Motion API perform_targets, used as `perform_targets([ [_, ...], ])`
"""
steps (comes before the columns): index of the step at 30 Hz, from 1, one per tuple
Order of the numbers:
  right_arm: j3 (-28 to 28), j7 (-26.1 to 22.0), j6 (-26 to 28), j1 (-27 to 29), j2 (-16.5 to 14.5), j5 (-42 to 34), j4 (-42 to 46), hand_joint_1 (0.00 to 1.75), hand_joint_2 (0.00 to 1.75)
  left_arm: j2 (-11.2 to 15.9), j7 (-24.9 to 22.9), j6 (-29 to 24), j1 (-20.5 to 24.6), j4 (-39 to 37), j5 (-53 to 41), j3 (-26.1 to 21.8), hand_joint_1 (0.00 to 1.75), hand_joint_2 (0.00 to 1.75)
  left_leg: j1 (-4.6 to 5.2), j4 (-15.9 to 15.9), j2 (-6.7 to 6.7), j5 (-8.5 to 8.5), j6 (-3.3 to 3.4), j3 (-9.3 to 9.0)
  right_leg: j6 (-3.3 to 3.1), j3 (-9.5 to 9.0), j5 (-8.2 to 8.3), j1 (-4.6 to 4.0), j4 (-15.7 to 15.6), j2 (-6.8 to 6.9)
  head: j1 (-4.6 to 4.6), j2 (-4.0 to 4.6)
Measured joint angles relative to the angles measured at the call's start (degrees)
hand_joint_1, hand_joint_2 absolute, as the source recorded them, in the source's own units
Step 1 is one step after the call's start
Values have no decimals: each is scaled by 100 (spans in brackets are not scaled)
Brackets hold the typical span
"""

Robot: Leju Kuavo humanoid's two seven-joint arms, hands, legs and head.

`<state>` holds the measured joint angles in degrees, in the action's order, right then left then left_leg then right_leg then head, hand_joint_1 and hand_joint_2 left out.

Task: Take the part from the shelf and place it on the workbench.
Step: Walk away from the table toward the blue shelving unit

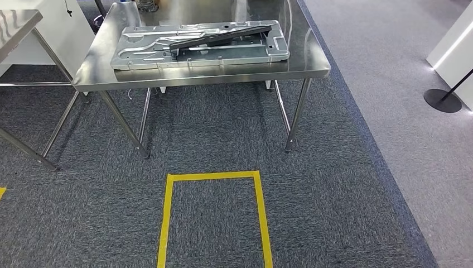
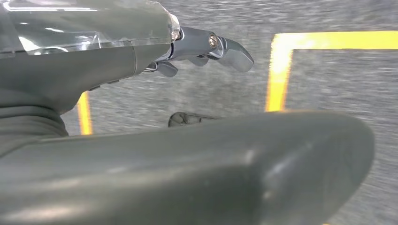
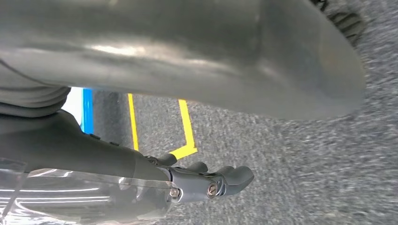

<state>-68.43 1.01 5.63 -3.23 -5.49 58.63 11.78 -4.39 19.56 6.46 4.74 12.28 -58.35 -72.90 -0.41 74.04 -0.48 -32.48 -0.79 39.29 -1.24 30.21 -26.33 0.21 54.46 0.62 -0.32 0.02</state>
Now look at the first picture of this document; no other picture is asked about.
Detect black pole stand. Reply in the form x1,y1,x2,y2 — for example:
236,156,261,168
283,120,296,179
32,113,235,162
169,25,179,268
92,0,108,32

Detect black plastic bracket part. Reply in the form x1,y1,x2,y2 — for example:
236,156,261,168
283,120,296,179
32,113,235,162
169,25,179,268
168,25,273,52

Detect black stanchion with round base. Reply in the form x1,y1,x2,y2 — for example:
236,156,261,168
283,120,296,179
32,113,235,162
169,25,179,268
423,68,473,114

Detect stamped grey metal panel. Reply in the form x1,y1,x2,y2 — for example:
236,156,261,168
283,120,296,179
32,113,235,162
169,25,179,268
110,20,291,71

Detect stainless steel workbench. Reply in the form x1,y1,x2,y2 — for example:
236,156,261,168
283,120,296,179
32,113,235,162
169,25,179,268
72,0,332,160

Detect white cabinet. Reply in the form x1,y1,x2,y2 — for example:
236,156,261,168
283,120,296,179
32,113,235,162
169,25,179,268
0,0,96,78

